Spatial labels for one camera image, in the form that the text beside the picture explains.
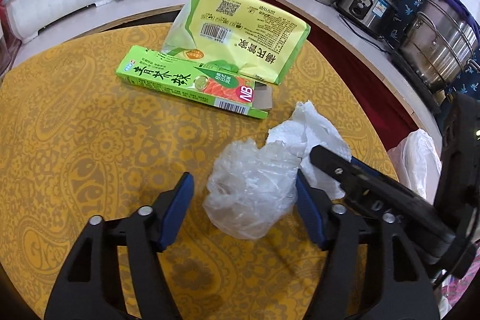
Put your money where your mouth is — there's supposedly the large steel steamer pot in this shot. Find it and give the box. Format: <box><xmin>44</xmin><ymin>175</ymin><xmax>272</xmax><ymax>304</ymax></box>
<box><xmin>399</xmin><ymin>0</ymin><xmax>479</xmax><ymax>93</ymax></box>

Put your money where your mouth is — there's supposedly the yellow patterned tablecloth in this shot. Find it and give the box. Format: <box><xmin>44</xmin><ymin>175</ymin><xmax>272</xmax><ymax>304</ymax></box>
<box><xmin>1</xmin><ymin>23</ymin><xmax>395</xmax><ymax>319</ymax></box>

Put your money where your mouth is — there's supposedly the clear plastic bag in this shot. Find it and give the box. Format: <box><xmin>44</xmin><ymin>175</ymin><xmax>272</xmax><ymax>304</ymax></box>
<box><xmin>202</xmin><ymin>138</ymin><xmax>301</xmax><ymax>240</ymax></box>

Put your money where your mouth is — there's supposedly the red cloth drape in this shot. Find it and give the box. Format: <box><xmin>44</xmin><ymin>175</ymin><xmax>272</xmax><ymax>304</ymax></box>
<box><xmin>209</xmin><ymin>0</ymin><xmax>420</xmax><ymax>152</ymax></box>

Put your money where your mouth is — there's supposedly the yellow green food bag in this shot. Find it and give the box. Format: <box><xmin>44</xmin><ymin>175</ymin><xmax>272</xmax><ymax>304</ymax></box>
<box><xmin>161</xmin><ymin>0</ymin><xmax>311</xmax><ymax>85</ymax></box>

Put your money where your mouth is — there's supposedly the white trash bag bin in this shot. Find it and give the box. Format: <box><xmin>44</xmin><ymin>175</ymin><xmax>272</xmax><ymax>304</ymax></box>
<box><xmin>387</xmin><ymin>128</ymin><xmax>442</xmax><ymax>204</ymax></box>

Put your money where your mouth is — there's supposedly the steel rice cooker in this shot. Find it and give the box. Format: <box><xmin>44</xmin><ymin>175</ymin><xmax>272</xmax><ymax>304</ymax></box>
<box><xmin>336</xmin><ymin>0</ymin><xmax>400</xmax><ymax>38</ymax></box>

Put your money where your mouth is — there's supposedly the green tea carton box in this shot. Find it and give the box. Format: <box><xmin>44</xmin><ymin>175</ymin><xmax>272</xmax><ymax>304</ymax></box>
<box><xmin>115</xmin><ymin>46</ymin><xmax>272</xmax><ymax>119</ymax></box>

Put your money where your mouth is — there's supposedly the white tissue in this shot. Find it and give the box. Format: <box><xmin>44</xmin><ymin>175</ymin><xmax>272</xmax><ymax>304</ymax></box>
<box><xmin>266</xmin><ymin>101</ymin><xmax>352</xmax><ymax>200</ymax></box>

